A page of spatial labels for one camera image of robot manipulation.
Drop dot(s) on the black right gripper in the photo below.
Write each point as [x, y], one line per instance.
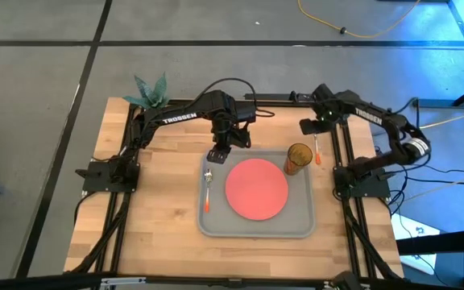
[326, 104]

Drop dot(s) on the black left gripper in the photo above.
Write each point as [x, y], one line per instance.
[234, 129]

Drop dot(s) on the amber ribbed plastic cup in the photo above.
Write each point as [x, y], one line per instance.
[296, 161]

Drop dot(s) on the red round plate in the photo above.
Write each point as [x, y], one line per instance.
[256, 189]

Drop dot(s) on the grey plastic tray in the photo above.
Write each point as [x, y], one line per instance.
[216, 225]

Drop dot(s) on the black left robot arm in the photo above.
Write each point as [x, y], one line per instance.
[175, 117]

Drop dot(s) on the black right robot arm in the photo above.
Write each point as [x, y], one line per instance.
[377, 117]

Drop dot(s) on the black box at table edge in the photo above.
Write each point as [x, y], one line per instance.
[276, 97]

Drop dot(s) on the green plant in white pot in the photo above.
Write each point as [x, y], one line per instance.
[153, 92]

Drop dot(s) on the white paper sheet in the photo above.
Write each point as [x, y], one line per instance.
[417, 231]

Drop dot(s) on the black rig beam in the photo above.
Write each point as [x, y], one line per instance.
[449, 241]

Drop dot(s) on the black rig crossbeam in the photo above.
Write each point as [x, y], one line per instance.
[34, 282]

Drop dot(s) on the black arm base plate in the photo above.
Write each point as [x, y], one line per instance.
[379, 188]
[95, 181]

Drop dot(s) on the blue metal table frame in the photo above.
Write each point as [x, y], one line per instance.
[437, 103]

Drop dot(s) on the black aluminium table frame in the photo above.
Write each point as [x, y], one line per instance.
[116, 249]

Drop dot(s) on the silver metal bracket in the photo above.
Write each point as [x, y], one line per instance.
[123, 281]

